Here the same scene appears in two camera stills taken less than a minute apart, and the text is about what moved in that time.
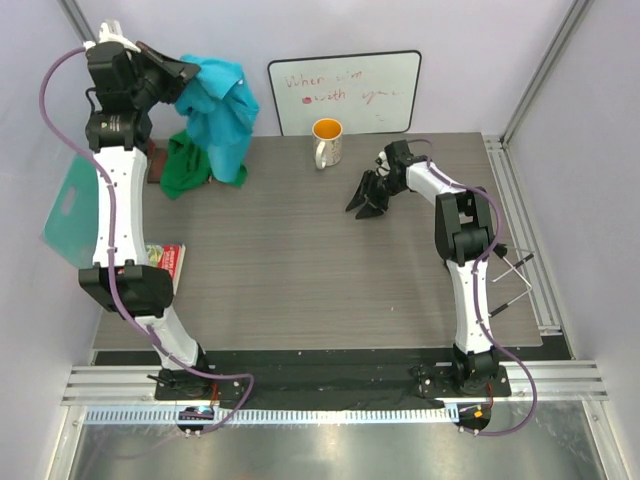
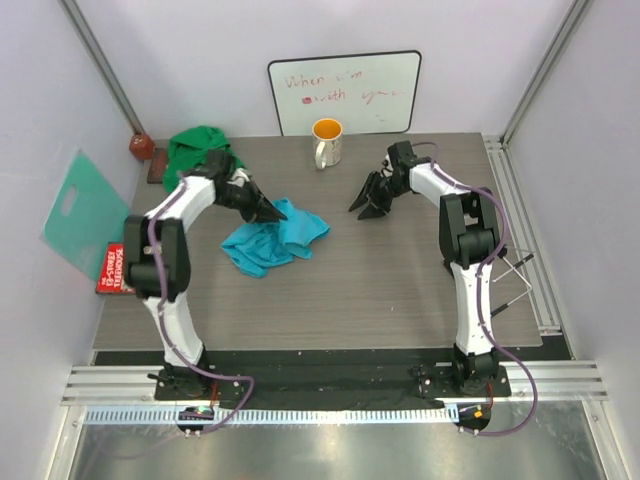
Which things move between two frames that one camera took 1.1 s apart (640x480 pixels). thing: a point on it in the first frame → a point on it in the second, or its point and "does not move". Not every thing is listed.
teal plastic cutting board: x=71 y=226 does not move
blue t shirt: x=220 y=111 → x=256 y=247
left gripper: x=176 y=85 → x=261 y=210
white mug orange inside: x=327 y=138 does not move
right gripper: x=374 y=207 does not move
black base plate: x=337 y=379 does not move
